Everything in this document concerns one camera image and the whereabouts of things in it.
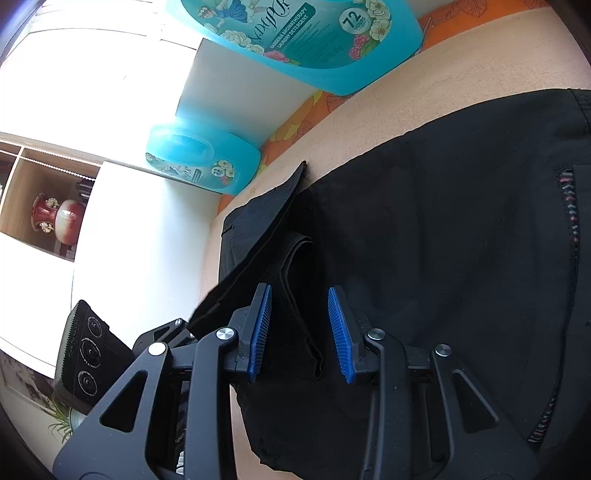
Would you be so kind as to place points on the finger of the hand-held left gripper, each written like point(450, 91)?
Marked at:
point(173, 330)

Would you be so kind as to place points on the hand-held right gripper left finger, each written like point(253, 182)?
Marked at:
point(259, 332)

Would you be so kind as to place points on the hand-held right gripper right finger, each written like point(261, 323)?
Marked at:
point(340, 337)

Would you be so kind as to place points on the black pants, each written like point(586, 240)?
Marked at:
point(438, 230)

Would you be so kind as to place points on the green plant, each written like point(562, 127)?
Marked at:
point(64, 417)

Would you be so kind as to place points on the white panel board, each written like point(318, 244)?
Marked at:
point(138, 254)

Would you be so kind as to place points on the red and white round jar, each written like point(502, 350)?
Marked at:
point(70, 221)

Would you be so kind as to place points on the red vase with flowers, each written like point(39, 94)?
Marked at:
point(44, 214)

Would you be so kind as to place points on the small blue detergent bottle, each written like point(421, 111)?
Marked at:
point(198, 157)

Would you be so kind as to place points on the wooden shelf unit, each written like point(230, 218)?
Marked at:
point(27, 184)

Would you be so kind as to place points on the beige towel mat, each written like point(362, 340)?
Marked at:
point(369, 120)

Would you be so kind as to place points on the white framed window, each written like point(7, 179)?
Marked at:
point(92, 83)

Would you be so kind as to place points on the large blue detergent bottle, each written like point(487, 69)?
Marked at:
point(300, 46)

